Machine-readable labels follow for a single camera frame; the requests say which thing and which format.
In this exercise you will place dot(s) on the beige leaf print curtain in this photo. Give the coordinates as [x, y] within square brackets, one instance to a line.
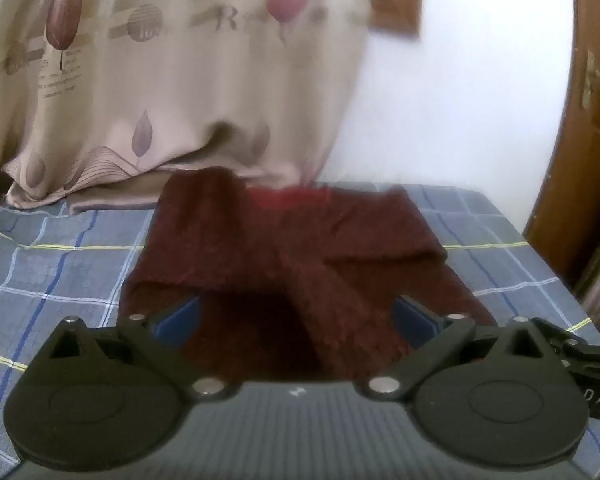
[180, 85]

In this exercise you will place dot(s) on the blue plaid bed sheet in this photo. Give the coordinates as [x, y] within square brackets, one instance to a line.
[55, 270]

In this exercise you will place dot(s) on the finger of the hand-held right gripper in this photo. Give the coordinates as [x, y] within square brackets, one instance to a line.
[565, 337]

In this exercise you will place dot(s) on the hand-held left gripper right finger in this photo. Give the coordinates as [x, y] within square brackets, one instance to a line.
[412, 317]

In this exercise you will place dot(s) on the wooden door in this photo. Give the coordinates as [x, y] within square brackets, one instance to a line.
[587, 160]

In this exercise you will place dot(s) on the maroon knitted sweater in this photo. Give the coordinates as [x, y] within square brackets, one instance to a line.
[330, 250]

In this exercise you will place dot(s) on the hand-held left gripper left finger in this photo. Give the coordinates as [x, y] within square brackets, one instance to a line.
[180, 317]

